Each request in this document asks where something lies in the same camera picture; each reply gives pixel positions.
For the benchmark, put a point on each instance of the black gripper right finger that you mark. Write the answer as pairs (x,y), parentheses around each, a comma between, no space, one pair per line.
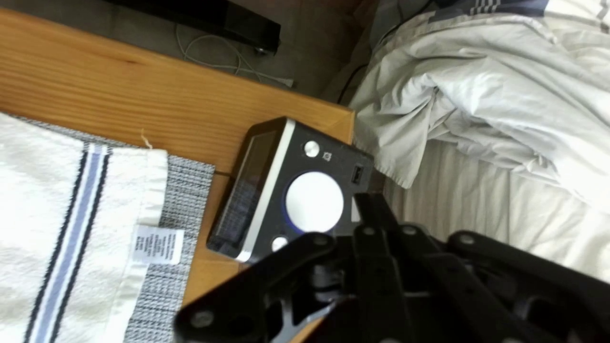
(467,288)

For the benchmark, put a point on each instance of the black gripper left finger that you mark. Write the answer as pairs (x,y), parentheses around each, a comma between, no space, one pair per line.
(277,298)

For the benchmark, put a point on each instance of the black clock radio with buttons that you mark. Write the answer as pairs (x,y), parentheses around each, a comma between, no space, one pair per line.
(290,180)

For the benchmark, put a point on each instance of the grey woven placemat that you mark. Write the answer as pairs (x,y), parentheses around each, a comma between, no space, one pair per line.
(183,210)

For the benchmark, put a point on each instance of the white bed duvet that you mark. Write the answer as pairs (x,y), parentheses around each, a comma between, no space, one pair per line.
(494,115)

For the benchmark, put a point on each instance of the white striped dish towel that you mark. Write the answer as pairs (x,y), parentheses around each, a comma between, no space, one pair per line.
(29,180)

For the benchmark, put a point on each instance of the black flat device on floor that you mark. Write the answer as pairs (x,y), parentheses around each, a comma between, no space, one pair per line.
(221,18)

